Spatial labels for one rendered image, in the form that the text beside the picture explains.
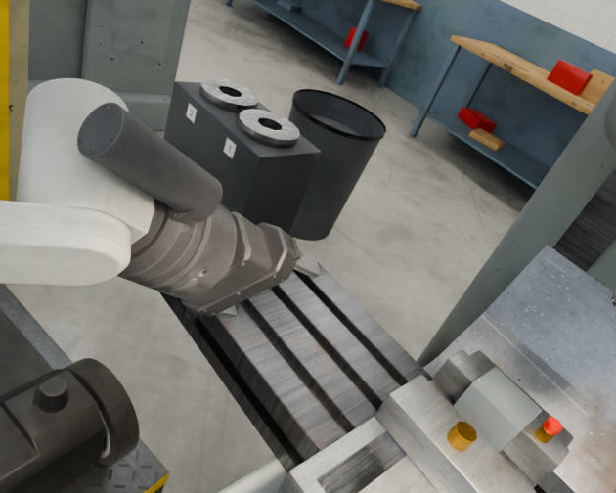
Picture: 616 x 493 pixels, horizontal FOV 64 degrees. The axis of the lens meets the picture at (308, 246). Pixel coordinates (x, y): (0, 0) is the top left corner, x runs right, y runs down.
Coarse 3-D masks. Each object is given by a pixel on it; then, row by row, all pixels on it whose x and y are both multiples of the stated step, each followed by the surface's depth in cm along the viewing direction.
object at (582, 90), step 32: (256, 0) 567; (288, 0) 600; (384, 0) 456; (320, 32) 547; (352, 32) 526; (352, 64) 492; (448, 64) 409; (512, 64) 383; (576, 96) 362; (416, 128) 441; (448, 128) 422; (480, 128) 435; (512, 160) 410
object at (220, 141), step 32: (192, 96) 72; (224, 96) 73; (256, 96) 77; (192, 128) 74; (224, 128) 68; (256, 128) 68; (288, 128) 71; (224, 160) 70; (256, 160) 65; (288, 160) 68; (224, 192) 71; (256, 192) 68; (288, 192) 73; (256, 224) 73; (288, 224) 79
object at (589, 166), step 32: (608, 96) 71; (576, 160) 75; (608, 160) 72; (544, 192) 80; (576, 192) 76; (608, 192) 73; (512, 224) 85; (544, 224) 81; (576, 224) 77; (608, 224) 73; (512, 256) 85; (576, 256) 77; (608, 256) 75; (480, 288) 91; (608, 288) 75; (448, 320) 97
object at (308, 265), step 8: (296, 240) 47; (304, 248) 50; (304, 256) 49; (312, 256) 52; (296, 264) 47; (304, 264) 48; (312, 264) 50; (304, 272) 49; (312, 272) 50; (320, 272) 52
